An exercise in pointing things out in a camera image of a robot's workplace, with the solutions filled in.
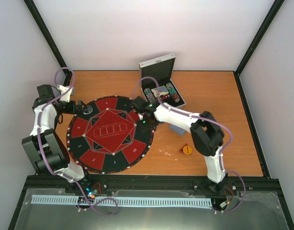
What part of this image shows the clear dealer button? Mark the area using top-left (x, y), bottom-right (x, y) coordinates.
top-left (82, 105), bottom-right (93, 115)

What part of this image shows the grey card deck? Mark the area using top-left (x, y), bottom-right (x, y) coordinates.
top-left (169, 125), bottom-right (187, 137)

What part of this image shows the orange big blind button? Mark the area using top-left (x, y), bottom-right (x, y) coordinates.
top-left (182, 145), bottom-right (193, 155)

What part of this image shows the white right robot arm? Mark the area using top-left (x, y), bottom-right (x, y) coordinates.
top-left (131, 96), bottom-right (227, 195)

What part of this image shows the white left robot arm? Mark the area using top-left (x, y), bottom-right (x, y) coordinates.
top-left (22, 84), bottom-right (93, 193)

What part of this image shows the red dice row in case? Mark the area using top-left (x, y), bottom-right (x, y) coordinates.
top-left (157, 94), bottom-right (171, 102)

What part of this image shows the left poker chip row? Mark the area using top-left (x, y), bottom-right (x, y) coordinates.
top-left (144, 88), bottom-right (155, 102)

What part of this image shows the poker chip row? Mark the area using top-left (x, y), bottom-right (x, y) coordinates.
top-left (144, 88), bottom-right (155, 102)
top-left (165, 83), bottom-right (181, 103)

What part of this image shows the boxed card deck in case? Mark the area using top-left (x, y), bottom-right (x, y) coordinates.
top-left (151, 86), bottom-right (169, 98)

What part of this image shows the right poker chip row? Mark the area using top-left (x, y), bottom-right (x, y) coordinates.
top-left (165, 83), bottom-right (181, 103)

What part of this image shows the round red black poker mat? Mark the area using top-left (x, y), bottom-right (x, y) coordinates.
top-left (66, 96), bottom-right (154, 174)

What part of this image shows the red black triangular button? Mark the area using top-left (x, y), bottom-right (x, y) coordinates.
top-left (178, 143), bottom-right (193, 156)

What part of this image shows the aluminium poker chip case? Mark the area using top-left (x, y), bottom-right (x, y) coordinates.
top-left (139, 54), bottom-right (186, 108)

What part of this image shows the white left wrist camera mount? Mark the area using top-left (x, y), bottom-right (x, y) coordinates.
top-left (57, 85), bottom-right (75, 103)

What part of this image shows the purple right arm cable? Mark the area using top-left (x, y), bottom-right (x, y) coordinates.
top-left (132, 76), bottom-right (246, 214)

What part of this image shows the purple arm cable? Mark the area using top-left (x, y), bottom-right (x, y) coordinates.
top-left (37, 67), bottom-right (119, 216)
top-left (132, 76), bottom-right (246, 214)

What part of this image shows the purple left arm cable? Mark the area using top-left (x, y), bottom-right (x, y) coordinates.
top-left (37, 67), bottom-right (119, 216)

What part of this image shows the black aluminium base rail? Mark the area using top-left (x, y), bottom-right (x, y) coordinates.
top-left (24, 174), bottom-right (281, 195)

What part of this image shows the light blue cable duct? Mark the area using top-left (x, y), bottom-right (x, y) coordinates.
top-left (30, 195), bottom-right (212, 209)

